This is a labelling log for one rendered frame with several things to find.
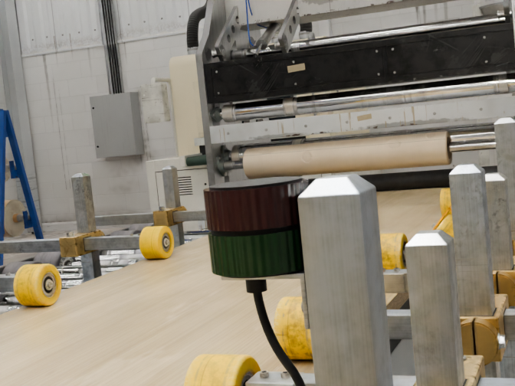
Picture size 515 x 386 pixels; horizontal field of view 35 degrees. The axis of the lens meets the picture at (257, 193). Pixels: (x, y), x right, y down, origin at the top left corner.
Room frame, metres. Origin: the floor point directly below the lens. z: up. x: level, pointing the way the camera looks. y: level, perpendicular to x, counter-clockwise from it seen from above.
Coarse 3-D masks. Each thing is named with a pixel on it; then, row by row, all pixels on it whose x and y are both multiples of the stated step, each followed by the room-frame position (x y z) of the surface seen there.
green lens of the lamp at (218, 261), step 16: (208, 240) 0.46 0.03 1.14; (224, 240) 0.44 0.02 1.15; (240, 240) 0.44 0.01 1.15; (256, 240) 0.43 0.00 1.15; (272, 240) 0.43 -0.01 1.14; (288, 240) 0.44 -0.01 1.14; (224, 256) 0.44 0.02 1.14; (240, 256) 0.44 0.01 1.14; (256, 256) 0.43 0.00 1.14; (272, 256) 0.43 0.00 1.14; (288, 256) 0.44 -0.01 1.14; (224, 272) 0.44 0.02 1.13; (240, 272) 0.44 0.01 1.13; (256, 272) 0.43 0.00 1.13; (272, 272) 0.43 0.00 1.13
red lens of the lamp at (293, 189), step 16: (208, 192) 0.45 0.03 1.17; (224, 192) 0.44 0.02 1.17; (240, 192) 0.43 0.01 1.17; (256, 192) 0.43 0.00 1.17; (272, 192) 0.43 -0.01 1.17; (288, 192) 0.44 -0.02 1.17; (208, 208) 0.45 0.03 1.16; (224, 208) 0.44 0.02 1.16; (240, 208) 0.44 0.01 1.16; (256, 208) 0.43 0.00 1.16; (272, 208) 0.43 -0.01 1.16; (288, 208) 0.44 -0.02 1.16; (208, 224) 0.45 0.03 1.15; (224, 224) 0.44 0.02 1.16; (240, 224) 0.44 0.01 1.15; (256, 224) 0.43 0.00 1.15; (272, 224) 0.43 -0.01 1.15; (288, 224) 0.44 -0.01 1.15
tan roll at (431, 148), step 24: (312, 144) 3.16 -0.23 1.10; (336, 144) 3.11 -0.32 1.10; (360, 144) 3.07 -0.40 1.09; (384, 144) 3.03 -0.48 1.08; (408, 144) 2.99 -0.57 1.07; (432, 144) 2.95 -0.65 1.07; (456, 144) 2.96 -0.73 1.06; (480, 144) 2.93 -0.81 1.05; (240, 168) 3.30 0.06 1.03; (264, 168) 3.20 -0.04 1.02; (288, 168) 3.17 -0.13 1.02; (312, 168) 3.14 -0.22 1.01; (336, 168) 3.11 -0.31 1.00; (360, 168) 3.08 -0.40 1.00; (384, 168) 3.06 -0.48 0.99
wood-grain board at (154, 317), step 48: (432, 192) 2.87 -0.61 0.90; (192, 240) 2.25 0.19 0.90; (96, 288) 1.67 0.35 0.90; (144, 288) 1.62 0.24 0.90; (192, 288) 1.57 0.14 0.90; (240, 288) 1.52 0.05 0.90; (288, 288) 1.48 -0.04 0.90; (0, 336) 1.32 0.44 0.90; (48, 336) 1.29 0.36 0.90; (96, 336) 1.26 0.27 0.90; (144, 336) 1.23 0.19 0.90; (192, 336) 1.20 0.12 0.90; (240, 336) 1.17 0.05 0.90; (0, 384) 1.05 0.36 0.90; (48, 384) 1.03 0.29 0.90; (96, 384) 1.01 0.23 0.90; (144, 384) 0.99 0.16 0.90
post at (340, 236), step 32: (320, 192) 0.43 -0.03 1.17; (352, 192) 0.42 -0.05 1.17; (320, 224) 0.43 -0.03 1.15; (352, 224) 0.42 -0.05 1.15; (320, 256) 0.43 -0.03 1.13; (352, 256) 0.43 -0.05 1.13; (320, 288) 0.43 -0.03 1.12; (352, 288) 0.43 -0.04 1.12; (384, 288) 0.45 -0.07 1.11; (320, 320) 0.43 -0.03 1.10; (352, 320) 0.43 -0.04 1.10; (384, 320) 0.45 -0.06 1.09; (320, 352) 0.43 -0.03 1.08; (352, 352) 0.43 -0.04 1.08; (384, 352) 0.44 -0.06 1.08; (320, 384) 0.43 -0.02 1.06; (352, 384) 0.43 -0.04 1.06; (384, 384) 0.44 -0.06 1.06
